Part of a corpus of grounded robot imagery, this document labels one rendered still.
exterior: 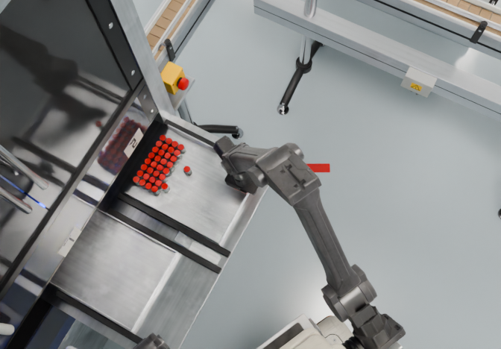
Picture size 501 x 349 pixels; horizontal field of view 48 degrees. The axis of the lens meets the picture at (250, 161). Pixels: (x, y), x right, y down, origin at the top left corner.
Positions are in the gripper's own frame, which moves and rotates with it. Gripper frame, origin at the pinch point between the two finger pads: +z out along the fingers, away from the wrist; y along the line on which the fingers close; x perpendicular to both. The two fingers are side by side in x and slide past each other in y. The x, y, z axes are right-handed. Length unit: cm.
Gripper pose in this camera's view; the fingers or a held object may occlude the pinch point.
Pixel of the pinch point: (247, 188)
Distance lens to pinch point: 177.1
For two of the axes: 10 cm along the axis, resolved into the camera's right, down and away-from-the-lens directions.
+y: -8.8, -4.0, 2.7
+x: -4.7, 8.3, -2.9
